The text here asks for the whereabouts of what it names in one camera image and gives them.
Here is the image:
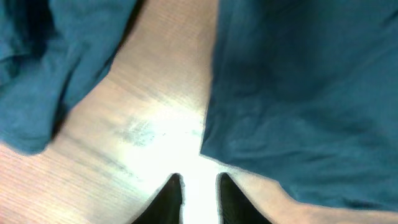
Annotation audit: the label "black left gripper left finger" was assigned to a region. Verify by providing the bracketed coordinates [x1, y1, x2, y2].
[132, 174, 183, 224]

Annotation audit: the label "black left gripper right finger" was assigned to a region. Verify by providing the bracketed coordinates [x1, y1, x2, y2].
[218, 172, 272, 224]

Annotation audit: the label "navy blue shorts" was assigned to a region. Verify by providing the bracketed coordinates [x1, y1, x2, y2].
[201, 0, 397, 212]

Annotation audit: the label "navy garment on pile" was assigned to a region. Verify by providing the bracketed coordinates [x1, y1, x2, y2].
[1, 0, 136, 155]

